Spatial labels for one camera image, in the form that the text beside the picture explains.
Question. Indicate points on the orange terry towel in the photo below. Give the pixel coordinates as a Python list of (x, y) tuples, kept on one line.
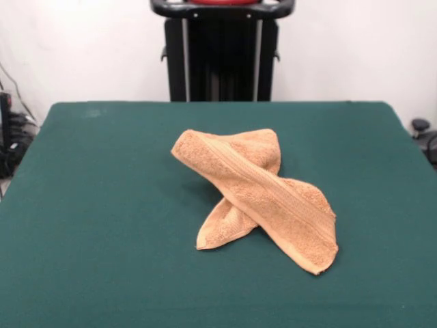
[(256, 191)]

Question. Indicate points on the red robot base disc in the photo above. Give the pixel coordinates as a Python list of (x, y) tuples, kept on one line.
[(222, 1)]

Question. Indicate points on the dark green table cloth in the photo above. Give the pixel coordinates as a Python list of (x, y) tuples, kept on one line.
[(102, 222)]

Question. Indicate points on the black office chair base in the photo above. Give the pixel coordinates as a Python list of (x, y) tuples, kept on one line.
[(420, 124)]

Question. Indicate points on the black electrical box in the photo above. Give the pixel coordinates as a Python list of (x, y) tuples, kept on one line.
[(4, 112)]

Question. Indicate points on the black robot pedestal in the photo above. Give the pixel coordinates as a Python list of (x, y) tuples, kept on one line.
[(222, 51)]

